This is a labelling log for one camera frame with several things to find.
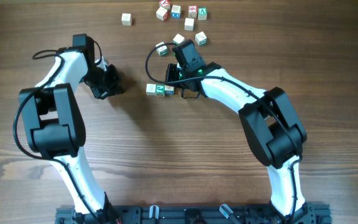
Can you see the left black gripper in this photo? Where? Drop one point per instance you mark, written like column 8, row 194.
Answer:
column 107, row 88

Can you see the red letter block top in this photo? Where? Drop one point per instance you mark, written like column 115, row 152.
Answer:
column 164, row 4

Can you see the green edged block right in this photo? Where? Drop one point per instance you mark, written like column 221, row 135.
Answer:
column 201, row 38

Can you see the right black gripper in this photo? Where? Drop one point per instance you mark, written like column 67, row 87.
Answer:
column 171, row 74

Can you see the blue edged picture block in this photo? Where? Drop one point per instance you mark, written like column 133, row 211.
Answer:
column 169, row 90

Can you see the red edged wooden block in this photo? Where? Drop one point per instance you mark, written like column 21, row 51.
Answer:
column 162, row 13

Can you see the blue X letter block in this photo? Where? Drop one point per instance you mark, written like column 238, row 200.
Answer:
column 176, row 11

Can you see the green edged block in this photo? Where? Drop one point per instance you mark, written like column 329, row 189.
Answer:
column 178, row 39
column 201, row 38
column 162, row 49

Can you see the red number 6 block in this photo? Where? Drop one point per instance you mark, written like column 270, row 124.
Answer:
column 192, row 11

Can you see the yellow edged wooden block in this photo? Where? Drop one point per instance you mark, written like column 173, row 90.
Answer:
column 151, row 89

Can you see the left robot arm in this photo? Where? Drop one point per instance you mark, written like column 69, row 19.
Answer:
column 48, row 125

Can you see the green letter A block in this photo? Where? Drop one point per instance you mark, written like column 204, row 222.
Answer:
column 202, row 13

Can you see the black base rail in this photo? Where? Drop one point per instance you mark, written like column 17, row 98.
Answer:
column 259, row 213

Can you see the plain wooden block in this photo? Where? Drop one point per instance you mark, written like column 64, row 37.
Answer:
column 189, row 24
column 126, row 19

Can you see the green edged block lower left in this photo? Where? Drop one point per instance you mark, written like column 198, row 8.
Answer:
column 162, row 49

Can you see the plain wooden block far left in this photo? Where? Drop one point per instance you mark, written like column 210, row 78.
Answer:
column 126, row 19

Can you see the green letter J block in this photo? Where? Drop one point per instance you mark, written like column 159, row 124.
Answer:
column 160, row 90

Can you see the green edged block middle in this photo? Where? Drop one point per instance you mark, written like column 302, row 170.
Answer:
column 178, row 39

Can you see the plain wooden block centre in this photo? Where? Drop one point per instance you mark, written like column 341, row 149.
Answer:
column 189, row 24

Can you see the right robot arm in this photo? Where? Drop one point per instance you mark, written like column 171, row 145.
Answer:
column 273, row 130

